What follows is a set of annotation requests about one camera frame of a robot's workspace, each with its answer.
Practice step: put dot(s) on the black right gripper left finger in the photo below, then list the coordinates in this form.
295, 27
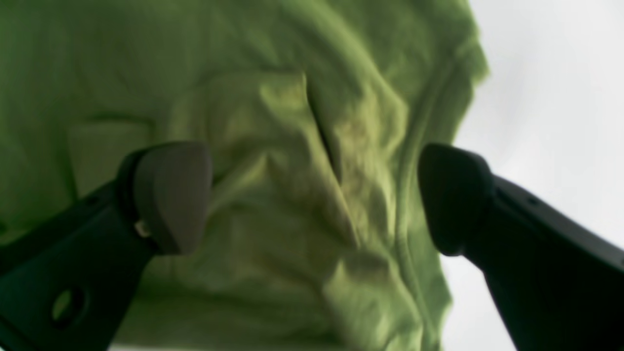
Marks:
67, 285

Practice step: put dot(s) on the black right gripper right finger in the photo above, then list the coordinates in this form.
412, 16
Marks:
556, 285

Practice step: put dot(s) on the green T-shirt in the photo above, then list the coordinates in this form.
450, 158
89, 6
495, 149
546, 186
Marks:
315, 112

